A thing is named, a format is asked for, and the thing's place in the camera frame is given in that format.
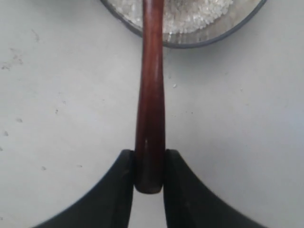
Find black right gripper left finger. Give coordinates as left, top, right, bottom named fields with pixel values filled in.
left=38, top=150, right=134, bottom=228

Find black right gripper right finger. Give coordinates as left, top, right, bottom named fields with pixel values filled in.
left=163, top=150, right=261, bottom=228

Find dark red wooden spoon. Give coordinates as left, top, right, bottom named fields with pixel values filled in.
left=135, top=0, right=165, bottom=194

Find white rice grains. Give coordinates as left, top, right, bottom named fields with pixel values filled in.
left=109, top=0, right=234, bottom=34

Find steel bowl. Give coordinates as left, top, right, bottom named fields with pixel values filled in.
left=101, top=0, right=266, bottom=49

